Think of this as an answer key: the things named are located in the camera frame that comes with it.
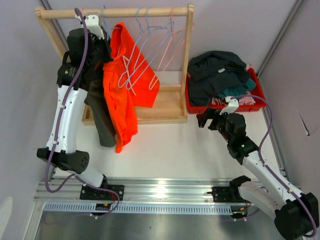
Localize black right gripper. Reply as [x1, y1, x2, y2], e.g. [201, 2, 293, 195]
[196, 107, 233, 144]

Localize green shorts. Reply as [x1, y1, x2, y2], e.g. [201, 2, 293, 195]
[218, 78, 257, 99]

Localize orange shorts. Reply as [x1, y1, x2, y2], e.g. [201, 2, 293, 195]
[103, 22, 160, 153]

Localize pink shark print shorts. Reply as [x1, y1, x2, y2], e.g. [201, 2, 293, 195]
[209, 64, 255, 105]

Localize dark navy shorts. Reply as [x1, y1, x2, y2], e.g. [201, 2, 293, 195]
[187, 50, 250, 107]

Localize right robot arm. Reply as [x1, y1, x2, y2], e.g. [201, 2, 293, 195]
[196, 108, 320, 240]

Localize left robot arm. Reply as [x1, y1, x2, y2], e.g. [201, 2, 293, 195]
[36, 28, 112, 200]

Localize olive grey shorts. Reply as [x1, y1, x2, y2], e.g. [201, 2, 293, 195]
[84, 61, 116, 147]

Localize wooden clothes rack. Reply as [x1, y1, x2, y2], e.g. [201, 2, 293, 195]
[34, 3, 194, 125]

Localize red plastic bin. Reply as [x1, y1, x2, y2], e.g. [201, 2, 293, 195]
[185, 67, 266, 114]

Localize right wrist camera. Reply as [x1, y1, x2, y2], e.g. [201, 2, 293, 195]
[219, 96, 239, 116]

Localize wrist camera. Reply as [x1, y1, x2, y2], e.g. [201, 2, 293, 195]
[83, 12, 106, 40]
[219, 96, 239, 116]

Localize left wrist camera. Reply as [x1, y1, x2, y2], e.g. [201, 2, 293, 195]
[83, 12, 106, 40]

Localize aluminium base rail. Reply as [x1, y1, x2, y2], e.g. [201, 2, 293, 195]
[33, 176, 301, 216]

